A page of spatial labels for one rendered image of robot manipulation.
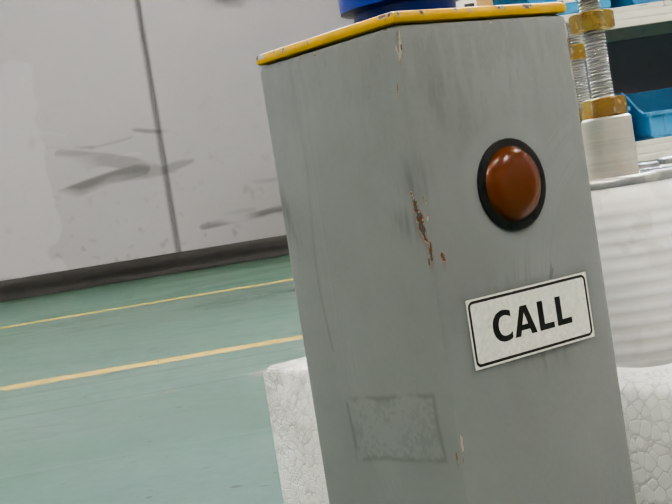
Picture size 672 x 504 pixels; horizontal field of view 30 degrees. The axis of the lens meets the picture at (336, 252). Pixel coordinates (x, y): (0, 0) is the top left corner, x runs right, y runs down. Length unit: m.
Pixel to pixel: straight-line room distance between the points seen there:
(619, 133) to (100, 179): 5.03
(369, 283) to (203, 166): 5.18
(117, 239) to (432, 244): 5.20
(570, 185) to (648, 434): 0.13
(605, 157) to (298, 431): 0.22
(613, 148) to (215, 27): 5.07
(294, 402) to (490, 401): 0.30
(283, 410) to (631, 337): 0.21
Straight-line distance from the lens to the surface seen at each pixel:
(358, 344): 0.38
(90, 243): 5.55
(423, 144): 0.35
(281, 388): 0.66
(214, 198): 5.54
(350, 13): 0.39
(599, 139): 0.56
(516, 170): 0.37
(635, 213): 0.52
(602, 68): 0.57
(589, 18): 0.56
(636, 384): 0.48
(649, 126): 5.21
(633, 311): 0.53
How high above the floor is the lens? 0.27
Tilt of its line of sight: 3 degrees down
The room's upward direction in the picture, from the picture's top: 9 degrees counter-clockwise
